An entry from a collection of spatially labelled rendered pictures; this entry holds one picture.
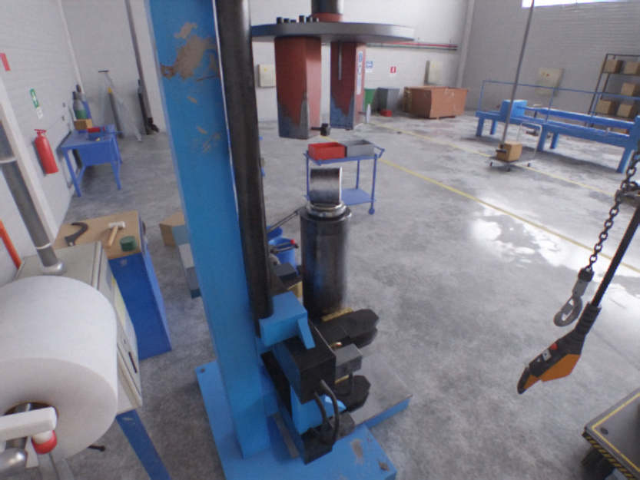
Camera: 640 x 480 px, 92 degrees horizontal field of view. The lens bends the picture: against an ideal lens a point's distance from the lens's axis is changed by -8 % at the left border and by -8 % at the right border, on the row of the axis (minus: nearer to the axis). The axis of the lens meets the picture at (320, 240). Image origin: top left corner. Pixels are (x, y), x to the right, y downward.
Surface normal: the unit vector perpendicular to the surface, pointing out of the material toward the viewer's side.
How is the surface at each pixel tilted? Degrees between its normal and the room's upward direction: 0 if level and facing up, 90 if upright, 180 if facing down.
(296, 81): 90
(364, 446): 0
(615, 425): 0
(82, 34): 90
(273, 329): 90
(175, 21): 90
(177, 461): 0
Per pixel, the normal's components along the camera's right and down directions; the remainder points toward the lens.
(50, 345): 0.49, -0.85
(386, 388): 0.00, -0.87
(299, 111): -0.45, 0.43
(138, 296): 0.47, 0.43
